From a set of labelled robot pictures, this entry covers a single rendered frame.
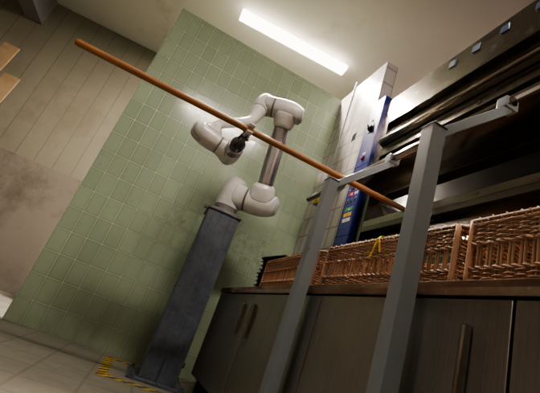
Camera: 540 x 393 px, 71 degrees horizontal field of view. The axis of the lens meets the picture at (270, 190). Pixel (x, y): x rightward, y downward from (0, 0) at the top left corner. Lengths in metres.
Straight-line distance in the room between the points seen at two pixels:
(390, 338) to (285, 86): 2.88
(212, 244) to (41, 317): 1.12
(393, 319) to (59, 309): 2.25
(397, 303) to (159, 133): 2.42
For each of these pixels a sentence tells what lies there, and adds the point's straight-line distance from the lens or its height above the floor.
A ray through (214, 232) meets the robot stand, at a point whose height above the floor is 0.86.
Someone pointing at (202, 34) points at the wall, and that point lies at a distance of 3.44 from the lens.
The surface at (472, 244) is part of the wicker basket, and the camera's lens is 0.87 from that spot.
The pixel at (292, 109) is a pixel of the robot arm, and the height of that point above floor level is 1.68.
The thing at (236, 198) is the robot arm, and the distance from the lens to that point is 2.38.
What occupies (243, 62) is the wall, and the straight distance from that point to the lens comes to 3.41.
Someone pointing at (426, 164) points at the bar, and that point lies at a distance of 0.91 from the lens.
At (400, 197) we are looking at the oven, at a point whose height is 1.34.
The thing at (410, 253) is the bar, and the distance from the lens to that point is 0.83.
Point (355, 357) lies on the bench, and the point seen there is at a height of 0.40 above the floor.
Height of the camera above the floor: 0.36
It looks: 21 degrees up
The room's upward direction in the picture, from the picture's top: 20 degrees clockwise
